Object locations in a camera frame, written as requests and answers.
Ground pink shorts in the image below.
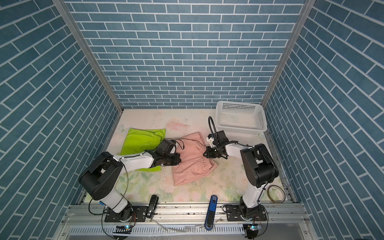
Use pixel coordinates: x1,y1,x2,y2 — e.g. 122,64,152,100
173,132,218,186

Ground lime green shorts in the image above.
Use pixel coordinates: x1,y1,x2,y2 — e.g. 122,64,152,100
120,129,166,172

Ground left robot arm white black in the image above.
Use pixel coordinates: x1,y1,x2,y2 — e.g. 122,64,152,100
79,150,181,214

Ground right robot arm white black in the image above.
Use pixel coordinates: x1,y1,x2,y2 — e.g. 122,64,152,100
204,141,279,220

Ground white plastic laundry basket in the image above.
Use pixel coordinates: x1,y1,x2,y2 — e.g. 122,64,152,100
215,101,268,135

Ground blue black handheld device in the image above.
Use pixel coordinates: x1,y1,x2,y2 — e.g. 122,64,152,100
204,195,218,231

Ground left green circuit board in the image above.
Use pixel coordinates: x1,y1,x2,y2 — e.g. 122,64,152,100
114,225,133,234

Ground green circuit board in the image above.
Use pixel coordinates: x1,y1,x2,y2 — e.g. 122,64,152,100
246,224,261,231
114,225,133,234

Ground right green circuit board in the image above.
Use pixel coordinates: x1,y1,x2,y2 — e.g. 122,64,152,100
246,224,261,231

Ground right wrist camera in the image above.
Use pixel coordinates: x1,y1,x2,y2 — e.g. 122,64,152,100
206,131,229,148

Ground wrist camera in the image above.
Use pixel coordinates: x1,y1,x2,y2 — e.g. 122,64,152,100
206,131,229,148
155,139,177,156

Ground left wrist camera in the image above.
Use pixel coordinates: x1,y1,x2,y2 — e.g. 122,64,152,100
155,139,177,156

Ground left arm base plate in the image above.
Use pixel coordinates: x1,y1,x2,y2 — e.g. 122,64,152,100
104,206,148,223

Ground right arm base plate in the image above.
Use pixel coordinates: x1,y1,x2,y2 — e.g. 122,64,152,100
222,204,268,222

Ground tape roll ring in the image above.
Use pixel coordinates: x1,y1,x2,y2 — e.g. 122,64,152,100
266,184,286,204

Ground aluminium front rail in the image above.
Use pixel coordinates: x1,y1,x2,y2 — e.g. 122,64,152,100
62,203,310,226

